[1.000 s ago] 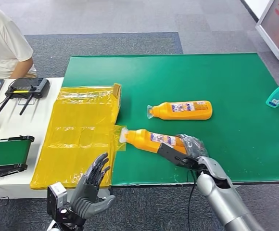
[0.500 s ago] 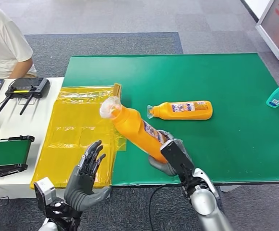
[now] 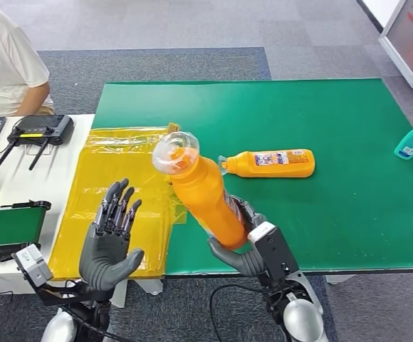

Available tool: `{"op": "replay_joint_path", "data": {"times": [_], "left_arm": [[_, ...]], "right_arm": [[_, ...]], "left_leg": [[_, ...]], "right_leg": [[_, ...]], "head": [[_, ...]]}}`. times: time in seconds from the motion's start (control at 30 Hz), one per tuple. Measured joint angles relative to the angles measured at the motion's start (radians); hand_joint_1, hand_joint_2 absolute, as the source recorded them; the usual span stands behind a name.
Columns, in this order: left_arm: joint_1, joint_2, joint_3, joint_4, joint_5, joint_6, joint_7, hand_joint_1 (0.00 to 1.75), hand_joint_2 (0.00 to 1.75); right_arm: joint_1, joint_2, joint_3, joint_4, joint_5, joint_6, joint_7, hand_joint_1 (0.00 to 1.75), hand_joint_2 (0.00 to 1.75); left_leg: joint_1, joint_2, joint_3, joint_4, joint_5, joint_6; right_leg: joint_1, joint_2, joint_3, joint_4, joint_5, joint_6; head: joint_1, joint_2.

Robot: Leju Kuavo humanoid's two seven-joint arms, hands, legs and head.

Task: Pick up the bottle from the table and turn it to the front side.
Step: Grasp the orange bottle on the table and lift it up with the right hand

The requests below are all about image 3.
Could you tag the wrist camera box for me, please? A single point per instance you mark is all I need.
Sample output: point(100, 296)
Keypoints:
point(274, 255)
point(32, 264)

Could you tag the white side table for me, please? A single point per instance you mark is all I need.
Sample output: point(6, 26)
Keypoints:
point(67, 156)

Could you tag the green tray with black frame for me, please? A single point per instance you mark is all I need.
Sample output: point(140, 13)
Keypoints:
point(7, 226)

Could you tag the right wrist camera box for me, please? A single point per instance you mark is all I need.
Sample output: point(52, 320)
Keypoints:
point(274, 255)

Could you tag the yellow plastic sheet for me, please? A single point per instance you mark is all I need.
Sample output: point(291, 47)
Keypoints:
point(85, 165)

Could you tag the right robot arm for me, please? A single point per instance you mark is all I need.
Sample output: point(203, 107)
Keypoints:
point(303, 321)

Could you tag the orange detergent bottle clear cap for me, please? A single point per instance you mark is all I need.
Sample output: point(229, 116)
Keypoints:
point(270, 164)
point(206, 198)

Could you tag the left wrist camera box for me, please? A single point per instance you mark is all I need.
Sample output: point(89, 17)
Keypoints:
point(32, 264)

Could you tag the person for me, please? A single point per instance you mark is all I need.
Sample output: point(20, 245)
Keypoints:
point(0, 61)

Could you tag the red and white display stand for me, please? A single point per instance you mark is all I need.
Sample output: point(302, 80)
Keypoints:
point(409, 37)

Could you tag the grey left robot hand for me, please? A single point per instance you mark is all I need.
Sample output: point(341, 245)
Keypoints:
point(103, 255)

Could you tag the black remote controller with antennas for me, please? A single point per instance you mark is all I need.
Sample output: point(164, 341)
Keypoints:
point(38, 127)

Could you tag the green table mat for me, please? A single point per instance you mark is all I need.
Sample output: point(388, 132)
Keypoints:
point(334, 118)

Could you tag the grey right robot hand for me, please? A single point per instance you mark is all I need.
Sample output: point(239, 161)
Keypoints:
point(238, 259)

